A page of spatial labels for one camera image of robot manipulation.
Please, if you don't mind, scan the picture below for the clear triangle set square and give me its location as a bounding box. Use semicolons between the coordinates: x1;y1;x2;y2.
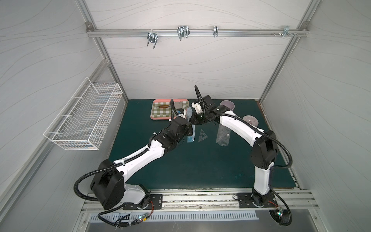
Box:
198;129;208;143

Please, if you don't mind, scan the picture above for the blue ruler set package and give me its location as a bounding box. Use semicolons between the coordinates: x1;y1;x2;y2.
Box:
186;107;195;143

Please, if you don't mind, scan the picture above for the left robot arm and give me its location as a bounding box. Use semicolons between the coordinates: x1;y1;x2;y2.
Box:
90;117;193;210

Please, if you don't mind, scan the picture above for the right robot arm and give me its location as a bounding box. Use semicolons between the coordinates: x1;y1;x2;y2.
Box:
191;95;278;207

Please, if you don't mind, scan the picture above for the plain lilac bowl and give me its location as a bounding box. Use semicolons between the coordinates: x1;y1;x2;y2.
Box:
220;100;235;111

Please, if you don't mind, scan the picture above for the green checked cloth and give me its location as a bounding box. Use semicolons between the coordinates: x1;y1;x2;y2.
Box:
152;101;188;118

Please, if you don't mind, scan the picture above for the clear plastic pouch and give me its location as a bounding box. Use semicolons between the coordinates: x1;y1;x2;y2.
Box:
216;125;231;147

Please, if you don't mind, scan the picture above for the pink plastic tray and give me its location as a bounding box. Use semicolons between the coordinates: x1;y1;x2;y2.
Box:
150;99;190;120

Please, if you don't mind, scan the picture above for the striped purple bowl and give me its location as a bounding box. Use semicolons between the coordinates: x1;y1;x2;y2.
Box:
243;115;259;127

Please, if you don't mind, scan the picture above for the metal U-bolt clamp middle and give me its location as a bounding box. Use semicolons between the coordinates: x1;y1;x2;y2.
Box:
176;26;190;40

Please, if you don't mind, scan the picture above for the metal u-bolt clamp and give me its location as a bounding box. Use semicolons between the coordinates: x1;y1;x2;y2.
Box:
176;26;190;40
146;32;158;49

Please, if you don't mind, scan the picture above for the metal U-bolt clamp left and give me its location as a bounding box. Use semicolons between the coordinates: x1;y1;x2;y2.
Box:
146;32;158;49

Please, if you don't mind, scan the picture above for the white slotted vent strip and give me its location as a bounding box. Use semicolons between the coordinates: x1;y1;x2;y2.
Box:
102;210;259;223

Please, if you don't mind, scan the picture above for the aluminium top crossbar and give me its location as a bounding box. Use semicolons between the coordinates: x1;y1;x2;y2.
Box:
87;28;310;38

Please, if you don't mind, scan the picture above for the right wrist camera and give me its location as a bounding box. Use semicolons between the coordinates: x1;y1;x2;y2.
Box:
191;101;204;114

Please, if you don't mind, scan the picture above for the wooden handled metal spatula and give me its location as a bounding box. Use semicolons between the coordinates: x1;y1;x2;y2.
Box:
155;101;188;111

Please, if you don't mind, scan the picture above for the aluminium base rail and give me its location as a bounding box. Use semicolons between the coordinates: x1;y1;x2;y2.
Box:
81;188;319;214

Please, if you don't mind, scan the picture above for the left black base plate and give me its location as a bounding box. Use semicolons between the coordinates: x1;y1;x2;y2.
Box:
123;194;163;210

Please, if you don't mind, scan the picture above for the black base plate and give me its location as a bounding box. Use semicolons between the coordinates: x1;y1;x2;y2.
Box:
234;191;278;208
123;194;163;210

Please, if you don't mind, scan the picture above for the small metal bracket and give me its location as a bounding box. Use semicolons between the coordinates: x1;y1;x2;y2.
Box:
213;26;219;38

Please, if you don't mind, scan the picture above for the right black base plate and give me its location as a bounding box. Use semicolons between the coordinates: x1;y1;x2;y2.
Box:
234;191;278;208

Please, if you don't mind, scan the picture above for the white wire wall basket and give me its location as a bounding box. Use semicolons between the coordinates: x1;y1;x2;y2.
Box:
43;77;123;151

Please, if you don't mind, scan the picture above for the left black corrugated cable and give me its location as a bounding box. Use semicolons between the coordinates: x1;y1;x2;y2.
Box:
73;147;150;202

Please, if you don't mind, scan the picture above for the metal corner bracket right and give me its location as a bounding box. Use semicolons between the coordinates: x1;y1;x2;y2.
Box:
272;26;299;38

